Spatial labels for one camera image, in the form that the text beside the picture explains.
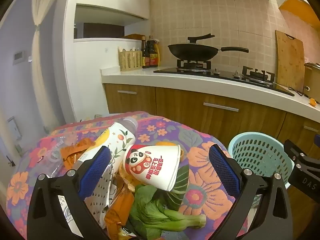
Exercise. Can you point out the beige pot with lid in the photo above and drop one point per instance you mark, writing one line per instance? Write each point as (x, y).
(313, 80)

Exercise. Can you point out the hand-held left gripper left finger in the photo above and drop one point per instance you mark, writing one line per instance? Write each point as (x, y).
(96, 170)

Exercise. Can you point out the black wok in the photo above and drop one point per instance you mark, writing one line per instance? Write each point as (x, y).
(192, 52)

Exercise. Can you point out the yellow oil bottle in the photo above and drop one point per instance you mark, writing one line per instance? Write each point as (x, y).
(158, 52)

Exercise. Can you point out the yellow utensil basket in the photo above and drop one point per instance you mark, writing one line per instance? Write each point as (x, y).
(130, 61)

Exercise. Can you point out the clear plastic bag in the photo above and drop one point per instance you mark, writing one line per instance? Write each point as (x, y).
(55, 152)

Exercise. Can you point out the white panda print paper cup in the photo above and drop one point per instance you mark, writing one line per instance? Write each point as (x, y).
(155, 165)

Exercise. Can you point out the black gas stove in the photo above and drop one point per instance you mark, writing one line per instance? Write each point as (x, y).
(225, 76)

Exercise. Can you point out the narrow wooden cabinet door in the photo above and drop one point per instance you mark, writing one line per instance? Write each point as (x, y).
(130, 102)

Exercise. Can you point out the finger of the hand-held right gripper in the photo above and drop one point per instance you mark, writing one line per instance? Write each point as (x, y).
(296, 156)

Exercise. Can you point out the floral printed cloth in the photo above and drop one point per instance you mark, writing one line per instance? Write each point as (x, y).
(200, 187)

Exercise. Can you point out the white kitchen countertop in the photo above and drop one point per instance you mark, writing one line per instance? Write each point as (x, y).
(140, 76)

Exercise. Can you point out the wide wooden cabinet door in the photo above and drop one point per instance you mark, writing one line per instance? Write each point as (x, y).
(190, 120)

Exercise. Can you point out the red label sauce bottle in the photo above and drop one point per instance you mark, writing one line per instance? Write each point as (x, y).
(152, 55)

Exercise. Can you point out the white wall socket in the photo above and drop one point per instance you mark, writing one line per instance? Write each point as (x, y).
(13, 127)

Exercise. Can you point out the orange wall cabinet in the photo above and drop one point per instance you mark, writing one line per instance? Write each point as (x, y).
(300, 7)

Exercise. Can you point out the light blue plastic basket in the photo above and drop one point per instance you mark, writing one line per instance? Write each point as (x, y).
(257, 152)

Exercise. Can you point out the wooden cutting board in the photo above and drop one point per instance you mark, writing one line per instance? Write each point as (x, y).
(290, 62)

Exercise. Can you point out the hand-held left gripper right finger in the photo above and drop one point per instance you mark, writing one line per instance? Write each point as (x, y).
(222, 167)

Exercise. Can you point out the small orange fruit piece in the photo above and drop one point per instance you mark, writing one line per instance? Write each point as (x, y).
(313, 101)

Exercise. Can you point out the white curtain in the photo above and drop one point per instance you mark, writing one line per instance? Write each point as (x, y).
(42, 5)

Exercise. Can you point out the green bok choy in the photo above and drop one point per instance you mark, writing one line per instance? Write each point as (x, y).
(150, 212)

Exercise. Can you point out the white patterned paper bag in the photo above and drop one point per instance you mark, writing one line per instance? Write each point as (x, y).
(102, 192)

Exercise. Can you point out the white fruit label plastic bottle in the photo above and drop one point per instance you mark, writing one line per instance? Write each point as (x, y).
(117, 137)

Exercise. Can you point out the slim dark sauce bottle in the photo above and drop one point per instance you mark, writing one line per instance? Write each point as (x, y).
(144, 55)

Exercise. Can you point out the white wall switch panel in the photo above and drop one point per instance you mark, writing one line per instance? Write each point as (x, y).
(19, 57)

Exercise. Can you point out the orange snack wrapper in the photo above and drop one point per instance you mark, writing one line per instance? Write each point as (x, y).
(75, 152)
(117, 205)

